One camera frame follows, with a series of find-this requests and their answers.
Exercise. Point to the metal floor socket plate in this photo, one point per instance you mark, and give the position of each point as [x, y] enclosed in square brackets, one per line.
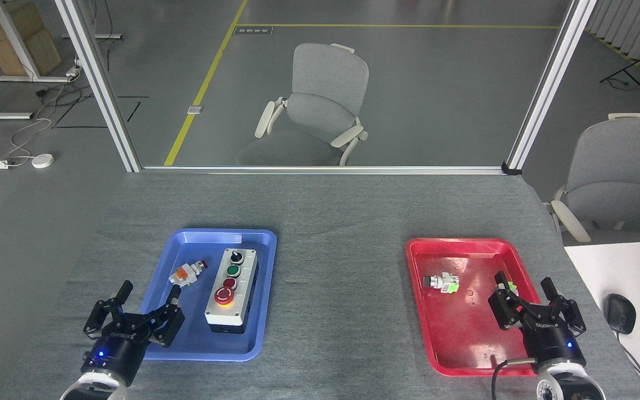
[195, 109]

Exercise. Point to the blue plastic tray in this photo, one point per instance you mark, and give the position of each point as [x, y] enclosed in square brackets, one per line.
[192, 339]

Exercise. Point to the white vertical blinds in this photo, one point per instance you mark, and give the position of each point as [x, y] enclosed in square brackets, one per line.
[636, 25]

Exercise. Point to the silver aluminium post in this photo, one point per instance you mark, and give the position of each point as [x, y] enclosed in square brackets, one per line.
[550, 83]
[100, 89]

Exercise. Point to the white side table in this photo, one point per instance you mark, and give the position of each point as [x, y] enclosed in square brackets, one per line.
[631, 272]

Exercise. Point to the large cardboard box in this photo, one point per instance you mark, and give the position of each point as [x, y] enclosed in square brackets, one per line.
[42, 53]

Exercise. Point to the black push button green switch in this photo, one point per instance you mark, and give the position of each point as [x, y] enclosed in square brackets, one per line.
[442, 283]

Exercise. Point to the black computer mouse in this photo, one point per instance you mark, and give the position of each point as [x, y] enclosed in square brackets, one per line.
[620, 314]

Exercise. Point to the white round device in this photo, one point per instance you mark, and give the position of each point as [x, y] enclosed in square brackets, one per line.
[42, 161]

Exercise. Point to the red push button switch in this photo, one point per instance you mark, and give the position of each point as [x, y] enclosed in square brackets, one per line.
[186, 274]

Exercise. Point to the grey office chair white armrests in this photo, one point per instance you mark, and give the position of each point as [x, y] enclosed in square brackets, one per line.
[325, 94]
[620, 172]

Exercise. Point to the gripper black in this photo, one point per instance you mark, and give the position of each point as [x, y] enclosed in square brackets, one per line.
[553, 341]
[117, 347]

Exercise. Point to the green white switch block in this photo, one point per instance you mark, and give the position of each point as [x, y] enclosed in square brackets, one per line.
[512, 287]

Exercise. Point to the black post corner bracket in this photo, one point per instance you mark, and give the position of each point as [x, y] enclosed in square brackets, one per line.
[511, 168]

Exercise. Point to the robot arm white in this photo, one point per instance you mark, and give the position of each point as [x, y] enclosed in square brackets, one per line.
[570, 383]
[95, 389]

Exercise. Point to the white power strip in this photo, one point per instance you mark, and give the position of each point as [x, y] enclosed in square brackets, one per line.
[73, 70]

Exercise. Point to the silver aluminium rail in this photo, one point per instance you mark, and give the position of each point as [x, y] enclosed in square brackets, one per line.
[320, 169]

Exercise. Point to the red plastic tray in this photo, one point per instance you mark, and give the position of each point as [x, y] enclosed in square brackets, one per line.
[464, 333]

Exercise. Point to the grey control box with buttons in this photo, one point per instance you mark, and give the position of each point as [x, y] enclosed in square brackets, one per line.
[231, 303]

